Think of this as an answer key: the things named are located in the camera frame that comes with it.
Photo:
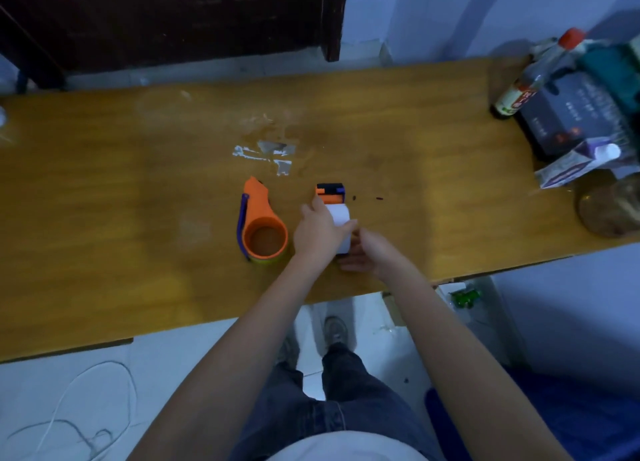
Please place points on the person's right hand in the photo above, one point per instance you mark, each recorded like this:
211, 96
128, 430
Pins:
377, 255

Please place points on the person's left hand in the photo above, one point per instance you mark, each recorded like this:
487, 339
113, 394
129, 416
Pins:
315, 235

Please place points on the person's right thumb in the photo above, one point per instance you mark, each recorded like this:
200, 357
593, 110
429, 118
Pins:
363, 234

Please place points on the person's left thumb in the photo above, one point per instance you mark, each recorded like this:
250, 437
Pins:
348, 225

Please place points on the small orange white label printer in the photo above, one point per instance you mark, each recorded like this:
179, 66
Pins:
340, 213

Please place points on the person's left forearm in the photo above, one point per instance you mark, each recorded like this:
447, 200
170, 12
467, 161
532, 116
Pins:
230, 365

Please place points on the person's right forearm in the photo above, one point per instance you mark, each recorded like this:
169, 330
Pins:
465, 365

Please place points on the small black crumbs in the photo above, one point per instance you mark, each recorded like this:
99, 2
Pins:
378, 198

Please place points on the orange tape dispenser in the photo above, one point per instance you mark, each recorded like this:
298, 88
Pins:
257, 215

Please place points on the grey right shoe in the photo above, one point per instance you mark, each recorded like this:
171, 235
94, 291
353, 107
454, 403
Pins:
335, 331

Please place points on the grey shoe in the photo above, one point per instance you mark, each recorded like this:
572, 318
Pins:
335, 331
289, 351

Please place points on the clear tape scraps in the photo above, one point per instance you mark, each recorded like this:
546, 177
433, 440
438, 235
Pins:
272, 155

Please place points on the green plastic item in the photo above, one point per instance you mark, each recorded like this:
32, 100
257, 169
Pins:
465, 298

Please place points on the grey left shoe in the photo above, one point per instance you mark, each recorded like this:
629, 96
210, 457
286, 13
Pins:
289, 351

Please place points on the blue jeans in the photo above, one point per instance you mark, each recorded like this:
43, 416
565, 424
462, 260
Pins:
350, 395

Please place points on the white shirt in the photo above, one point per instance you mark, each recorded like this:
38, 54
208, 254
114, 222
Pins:
347, 448

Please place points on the white purple carton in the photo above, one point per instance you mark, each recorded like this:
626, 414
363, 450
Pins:
575, 163

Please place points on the clear bottle with red cap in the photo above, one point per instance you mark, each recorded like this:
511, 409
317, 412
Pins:
535, 78

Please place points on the dark printed box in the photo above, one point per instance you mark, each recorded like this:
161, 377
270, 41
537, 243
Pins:
570, 115

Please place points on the round brown lid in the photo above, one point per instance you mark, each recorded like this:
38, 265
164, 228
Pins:
612, 208

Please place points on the dark wooden cabinet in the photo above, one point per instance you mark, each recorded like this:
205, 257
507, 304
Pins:
165, 20

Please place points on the blue fabric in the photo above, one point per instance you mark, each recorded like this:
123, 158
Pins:
575, 420

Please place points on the teal cloth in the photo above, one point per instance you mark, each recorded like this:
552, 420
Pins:
612, 70

